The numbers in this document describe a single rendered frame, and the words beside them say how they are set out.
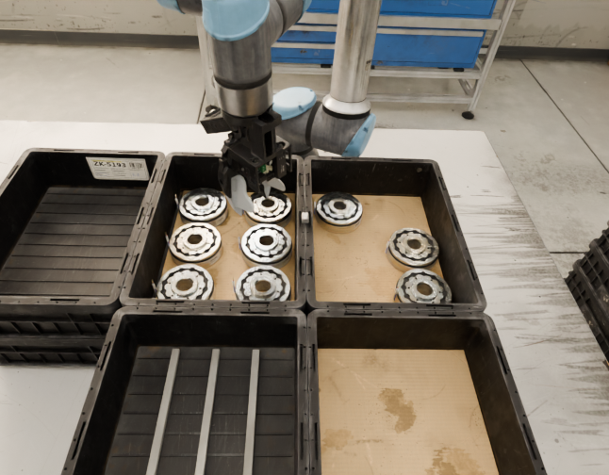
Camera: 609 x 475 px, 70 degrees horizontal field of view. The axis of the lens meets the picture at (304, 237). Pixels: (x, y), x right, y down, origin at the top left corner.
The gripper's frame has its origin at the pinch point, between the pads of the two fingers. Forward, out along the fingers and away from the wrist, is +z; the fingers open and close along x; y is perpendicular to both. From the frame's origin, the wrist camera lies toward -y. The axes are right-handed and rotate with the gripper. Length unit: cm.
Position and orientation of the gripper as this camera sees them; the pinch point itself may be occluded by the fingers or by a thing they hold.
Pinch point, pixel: (250, 198)
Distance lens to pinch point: 76.7
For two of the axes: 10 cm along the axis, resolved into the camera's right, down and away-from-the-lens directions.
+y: 7.2, 5.4, -4.4
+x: 7.0, -5.5, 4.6
